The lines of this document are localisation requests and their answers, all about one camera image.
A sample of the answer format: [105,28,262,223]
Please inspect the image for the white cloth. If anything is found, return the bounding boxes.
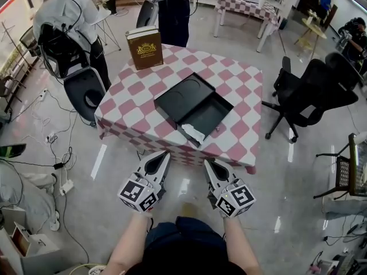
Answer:
[181,123,206,142]

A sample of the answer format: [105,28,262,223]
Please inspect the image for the far checkered table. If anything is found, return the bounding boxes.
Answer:
[213,7,280,53]

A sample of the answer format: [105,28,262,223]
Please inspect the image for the round white side table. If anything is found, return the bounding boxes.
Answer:
[91,9,122,52]

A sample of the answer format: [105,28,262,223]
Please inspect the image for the person's right forearm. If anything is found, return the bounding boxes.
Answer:
[222,216,261,275]

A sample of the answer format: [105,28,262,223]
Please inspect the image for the person's blue trousers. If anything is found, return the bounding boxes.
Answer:
[145,216,228,257]

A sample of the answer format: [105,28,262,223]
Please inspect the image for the black office chair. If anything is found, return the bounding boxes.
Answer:
[262,56,359,143]
[325,52,366,91]

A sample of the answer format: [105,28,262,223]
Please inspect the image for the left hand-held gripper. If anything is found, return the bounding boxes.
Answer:
[116,150,172,213]

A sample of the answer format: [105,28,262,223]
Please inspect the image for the person's left forearm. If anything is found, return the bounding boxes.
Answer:
[107,212,153,275]

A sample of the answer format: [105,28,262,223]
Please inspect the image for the black drawer box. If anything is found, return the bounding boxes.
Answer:
[154,72,235,148]

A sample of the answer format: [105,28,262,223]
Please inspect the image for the brown book-shaped box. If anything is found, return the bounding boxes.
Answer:
[125,25,164,70]

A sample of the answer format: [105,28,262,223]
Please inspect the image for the person's black shirt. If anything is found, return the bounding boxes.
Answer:
[124,243,247,275]

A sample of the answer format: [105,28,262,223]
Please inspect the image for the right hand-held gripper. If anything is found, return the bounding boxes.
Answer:
[203,158,256,219]

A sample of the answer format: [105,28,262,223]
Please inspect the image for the yellow round table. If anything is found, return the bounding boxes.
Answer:
[294,17,328,60]

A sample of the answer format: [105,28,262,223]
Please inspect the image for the black metal mesh chair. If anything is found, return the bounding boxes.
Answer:
[313,132,367,201]

